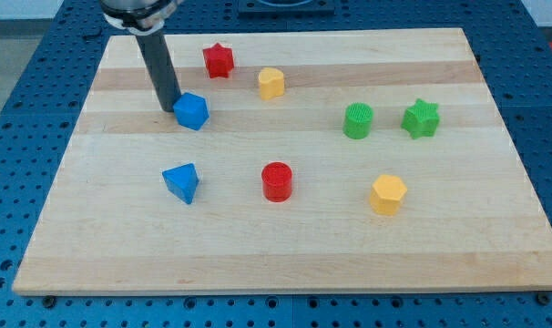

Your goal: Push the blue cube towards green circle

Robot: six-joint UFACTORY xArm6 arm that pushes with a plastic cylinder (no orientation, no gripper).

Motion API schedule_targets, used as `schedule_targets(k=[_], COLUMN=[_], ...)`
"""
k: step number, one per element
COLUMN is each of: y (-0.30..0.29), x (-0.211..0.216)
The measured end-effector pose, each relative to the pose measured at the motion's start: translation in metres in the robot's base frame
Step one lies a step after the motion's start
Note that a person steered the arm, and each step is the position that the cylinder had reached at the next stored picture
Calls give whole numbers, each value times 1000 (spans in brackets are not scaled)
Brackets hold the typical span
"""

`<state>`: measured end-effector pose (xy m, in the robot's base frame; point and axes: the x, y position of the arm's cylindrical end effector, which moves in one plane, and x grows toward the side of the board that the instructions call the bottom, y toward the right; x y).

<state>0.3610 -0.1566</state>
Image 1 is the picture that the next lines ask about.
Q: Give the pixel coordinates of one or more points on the blue triangular prism block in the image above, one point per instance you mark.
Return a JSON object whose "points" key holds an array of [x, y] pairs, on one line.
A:
{"points": [[182, 182]]}

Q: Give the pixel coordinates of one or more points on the yellow heart block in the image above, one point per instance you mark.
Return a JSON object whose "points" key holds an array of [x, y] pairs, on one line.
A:
{"points": [[271, 83]]}

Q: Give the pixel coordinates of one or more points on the green cylinder block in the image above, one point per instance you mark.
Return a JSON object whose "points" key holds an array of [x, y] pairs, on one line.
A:
{"points": [[357, 121]]}

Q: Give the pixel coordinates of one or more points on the silver black robot flange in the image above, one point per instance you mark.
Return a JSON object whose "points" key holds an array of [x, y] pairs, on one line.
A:
{"points": [[138, 17]]}

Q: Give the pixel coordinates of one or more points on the yellow hexagon block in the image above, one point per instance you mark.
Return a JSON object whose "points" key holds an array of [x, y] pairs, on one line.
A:
{"points": [[387, 194]]}

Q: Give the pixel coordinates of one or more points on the light wooden board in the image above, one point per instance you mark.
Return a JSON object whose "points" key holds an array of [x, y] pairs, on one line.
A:
{"points": [[470, 220]]}

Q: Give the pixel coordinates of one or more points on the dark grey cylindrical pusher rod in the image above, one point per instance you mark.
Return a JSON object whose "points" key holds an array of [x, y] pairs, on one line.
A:
{"points": [[155, 53]]}

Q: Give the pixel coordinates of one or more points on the green star block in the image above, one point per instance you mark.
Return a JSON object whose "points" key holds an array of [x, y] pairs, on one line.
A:
{"points": [[421, 119]]}

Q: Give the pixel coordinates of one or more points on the red cylinder block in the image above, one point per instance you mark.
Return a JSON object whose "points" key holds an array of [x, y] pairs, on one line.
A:
{"points": [[276, 181]]}

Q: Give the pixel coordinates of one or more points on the red star block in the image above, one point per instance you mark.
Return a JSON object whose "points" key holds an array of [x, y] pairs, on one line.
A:
{"points": [[218, 60]]}

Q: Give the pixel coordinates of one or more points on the blue cube block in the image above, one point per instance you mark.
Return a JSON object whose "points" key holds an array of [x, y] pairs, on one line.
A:
{"points": [[191, 111]]}

